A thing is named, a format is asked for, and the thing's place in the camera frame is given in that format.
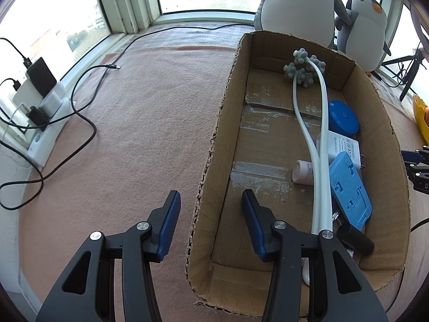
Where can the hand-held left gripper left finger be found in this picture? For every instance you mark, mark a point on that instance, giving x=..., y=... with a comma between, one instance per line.
x=169, y=228

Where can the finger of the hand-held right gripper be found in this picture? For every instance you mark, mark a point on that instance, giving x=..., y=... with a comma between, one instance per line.
x=417, y=170
x=410, y=155

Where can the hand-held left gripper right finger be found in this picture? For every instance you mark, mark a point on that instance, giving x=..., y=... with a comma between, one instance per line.
x=254, y=228

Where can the white power adapter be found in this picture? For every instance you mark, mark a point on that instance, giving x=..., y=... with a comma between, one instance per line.
x=345, y=147

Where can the blue folding phone stand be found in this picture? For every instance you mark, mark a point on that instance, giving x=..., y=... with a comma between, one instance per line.
x=348, y=187

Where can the white neck roller massager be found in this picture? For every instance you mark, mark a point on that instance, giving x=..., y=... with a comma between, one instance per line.
x=320, y=201

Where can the blue round lid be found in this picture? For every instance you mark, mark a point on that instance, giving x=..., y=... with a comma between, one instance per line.
x=343, y=117

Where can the brown cardboard box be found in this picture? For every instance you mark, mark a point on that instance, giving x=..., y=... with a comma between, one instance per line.
x=268, y=144

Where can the black cylinder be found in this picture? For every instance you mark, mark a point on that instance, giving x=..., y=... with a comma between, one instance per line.
x=357, y=239

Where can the yellow plastic bowl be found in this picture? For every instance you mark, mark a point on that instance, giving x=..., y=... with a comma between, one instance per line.
x=419, y=117

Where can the orange fruit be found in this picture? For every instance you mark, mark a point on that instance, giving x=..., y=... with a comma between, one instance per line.
x=426, y=113

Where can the black tripod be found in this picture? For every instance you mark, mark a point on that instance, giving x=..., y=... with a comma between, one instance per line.
x=410, y=80

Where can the black usb hub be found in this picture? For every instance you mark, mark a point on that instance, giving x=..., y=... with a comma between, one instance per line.
x=377, y=76

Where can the small penguin plush toy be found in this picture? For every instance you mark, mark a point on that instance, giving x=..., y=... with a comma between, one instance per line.
x=365, y=33

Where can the white power strip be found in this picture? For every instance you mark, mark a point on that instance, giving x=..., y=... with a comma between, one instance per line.
x=43, y=141

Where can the white cube charger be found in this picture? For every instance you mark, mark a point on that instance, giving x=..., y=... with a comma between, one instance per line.
x=53, y=102

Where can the black plug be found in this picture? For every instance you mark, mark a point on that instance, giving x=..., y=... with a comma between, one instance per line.
x=37, y=115

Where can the large penguin plush toy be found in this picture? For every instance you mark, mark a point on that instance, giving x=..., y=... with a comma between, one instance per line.
x=295, y=6

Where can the white flat charger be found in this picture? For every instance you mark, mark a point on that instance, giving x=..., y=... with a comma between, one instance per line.
x=23, y=95

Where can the white window frame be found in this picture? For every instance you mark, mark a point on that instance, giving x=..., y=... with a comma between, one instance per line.
x=134, y=0

